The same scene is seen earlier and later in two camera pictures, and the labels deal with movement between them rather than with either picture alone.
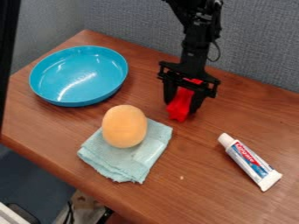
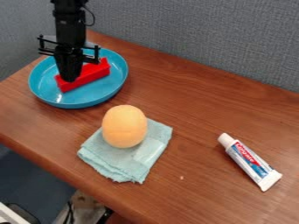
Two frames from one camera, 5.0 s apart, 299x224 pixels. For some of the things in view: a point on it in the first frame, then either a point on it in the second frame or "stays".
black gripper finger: [172, 87] to [66, 64]
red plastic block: [180, 106] to [93, 71]
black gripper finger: [197, 101] to [73, 66]
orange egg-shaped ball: [125, 126] stays
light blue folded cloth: [126, 164] stays
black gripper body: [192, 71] to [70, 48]
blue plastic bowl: [78, 75] stays
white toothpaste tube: [264, 178] stays
